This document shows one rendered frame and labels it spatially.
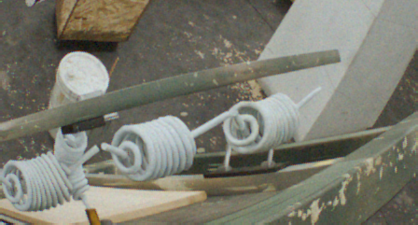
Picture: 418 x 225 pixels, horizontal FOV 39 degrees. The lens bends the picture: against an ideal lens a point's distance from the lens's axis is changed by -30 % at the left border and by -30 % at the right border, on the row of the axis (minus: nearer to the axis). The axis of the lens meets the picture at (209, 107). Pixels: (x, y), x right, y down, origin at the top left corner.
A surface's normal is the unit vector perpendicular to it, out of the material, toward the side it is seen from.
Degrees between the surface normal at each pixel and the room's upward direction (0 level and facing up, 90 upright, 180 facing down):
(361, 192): 38
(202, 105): 0
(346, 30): 90
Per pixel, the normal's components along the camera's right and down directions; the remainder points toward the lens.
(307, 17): -0.77, 0.05
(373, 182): 0.71, -0.10
